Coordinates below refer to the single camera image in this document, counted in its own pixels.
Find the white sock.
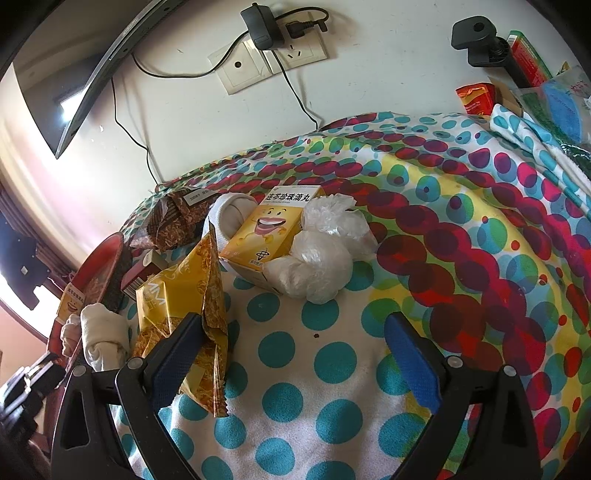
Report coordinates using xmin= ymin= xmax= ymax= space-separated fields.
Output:
xmin=61 ymin=302 xmax=131 ymax=372
xmin=203 ymin=193 xmax=259 ymax=273

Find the clear plastic bag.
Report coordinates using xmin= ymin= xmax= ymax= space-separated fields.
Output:
xmin=267 ymin=194 xmax=378 ymax=305

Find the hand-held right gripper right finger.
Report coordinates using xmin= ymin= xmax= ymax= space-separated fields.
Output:
xmin=383 ymin=311 xmax=543 ymax=480

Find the black monitor cable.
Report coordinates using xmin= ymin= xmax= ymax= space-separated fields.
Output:
xmin=131 ymin=44 xmax=241 ymax=78

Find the black adapter cable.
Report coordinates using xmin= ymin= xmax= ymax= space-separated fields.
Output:
xmin=274 ymin=50 xmax=320 ymax=131

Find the curved black monitor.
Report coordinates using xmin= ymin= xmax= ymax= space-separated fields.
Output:
xmin=0 ymin=0 xmax=185 ymax=160

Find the red foil packet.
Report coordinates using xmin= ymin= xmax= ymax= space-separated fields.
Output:
xmin=456 ymin=82 xmax=497 ymax=117

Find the small red box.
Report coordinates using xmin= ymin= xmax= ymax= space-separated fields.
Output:
xmin=121 ymin=253 xmax=160 ymax=301

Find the black power adapter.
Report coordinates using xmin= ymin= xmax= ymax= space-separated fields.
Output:
xmin=240 ymin=4 xmax=286 ymax=51

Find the black clamp stand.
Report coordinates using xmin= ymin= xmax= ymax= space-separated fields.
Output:
xmin=451 ymin=16 xmax=539 ymax=88

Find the large yellow medicine box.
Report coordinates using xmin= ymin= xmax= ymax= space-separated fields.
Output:
xmin=218 ymin=185 xmax=328 ymax=295

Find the dark hanging garment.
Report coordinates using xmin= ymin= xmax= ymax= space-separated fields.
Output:
xmin=2 ymin=235 xmax=52 ymax=311

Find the clear bag with blue pad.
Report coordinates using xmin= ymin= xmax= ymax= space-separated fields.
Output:
xmin=512 ymin=65 xmax=591 ymax=171

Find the green and red box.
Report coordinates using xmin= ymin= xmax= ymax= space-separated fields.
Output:
xmin=507 ymin=30 xmax=555 ymax=81

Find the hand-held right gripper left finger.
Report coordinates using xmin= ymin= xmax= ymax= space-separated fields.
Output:
xmin=50 ymin=311 xmax=206 ymax=480

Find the white wall power socket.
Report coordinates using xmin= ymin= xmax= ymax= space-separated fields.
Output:
xmin=265 ymin=34 xmax=331 ymax=75

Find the brown patterned snack packet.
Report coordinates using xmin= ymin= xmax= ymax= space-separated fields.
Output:
xmin=129 ymin=187 xmax=218 ymax=252

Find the folded polka dot cloth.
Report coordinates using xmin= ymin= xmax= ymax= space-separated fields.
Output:
xmin=489 ymin=104 xmax=591 ymax=208

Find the black angled plug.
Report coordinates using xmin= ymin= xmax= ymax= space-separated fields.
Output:
xmin=285 ymin=9 xmax=329 ymax=38

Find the yellow snack bag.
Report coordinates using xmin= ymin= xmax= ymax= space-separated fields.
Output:
xmin=130 ymin=220 xmax=230 ymax=418

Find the long black hanging cable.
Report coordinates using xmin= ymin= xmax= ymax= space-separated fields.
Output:
xmin=111 ymin=76 xmax=164 ymax=184

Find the colourful polka dot blanket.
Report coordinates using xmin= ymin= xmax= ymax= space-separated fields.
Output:
xmin=111 ymin=111 xmax=591 ymax=480

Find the small yellow medicine box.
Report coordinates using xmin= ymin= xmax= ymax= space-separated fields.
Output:
xmin=56 ymin=286 xmax=88 ymax=324

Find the red round tray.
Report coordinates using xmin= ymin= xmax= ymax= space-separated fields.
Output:
xmin=46 ymin=233 xmax=134 ymax=370

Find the white wall antenna socket plate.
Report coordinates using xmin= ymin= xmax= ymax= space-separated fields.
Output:
xmin=208 ymin=41 xmax=283 ymax=95

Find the brown curtain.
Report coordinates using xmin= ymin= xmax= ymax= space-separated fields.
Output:
xmin=0 ymin=182 xmax=80 ymax=287

